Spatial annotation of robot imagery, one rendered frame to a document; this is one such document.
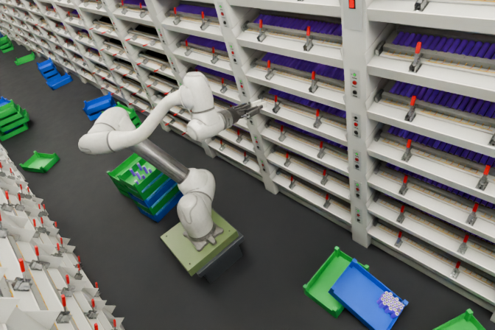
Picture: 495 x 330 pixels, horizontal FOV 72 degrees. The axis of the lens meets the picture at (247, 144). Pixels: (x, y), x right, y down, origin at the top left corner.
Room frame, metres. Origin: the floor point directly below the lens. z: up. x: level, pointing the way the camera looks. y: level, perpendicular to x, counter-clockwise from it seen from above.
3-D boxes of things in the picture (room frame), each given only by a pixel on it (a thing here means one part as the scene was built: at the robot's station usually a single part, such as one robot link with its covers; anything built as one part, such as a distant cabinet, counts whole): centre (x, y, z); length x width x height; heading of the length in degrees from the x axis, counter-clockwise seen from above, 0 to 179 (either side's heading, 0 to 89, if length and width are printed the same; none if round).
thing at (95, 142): (1.43, 0.69, 0.93); 0.18 x 0.14 x 0.13; 75
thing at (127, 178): (1.86, 0.72, 0.36); 0.30 x 0.20 x 0.08; 133
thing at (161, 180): (1.86, 0.72, 0.28); 0.30 x 0.20 x 0.08; 133
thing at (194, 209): (1.29, 0.38, 0.41); 0.18 x 0.16 x 0.22; 165
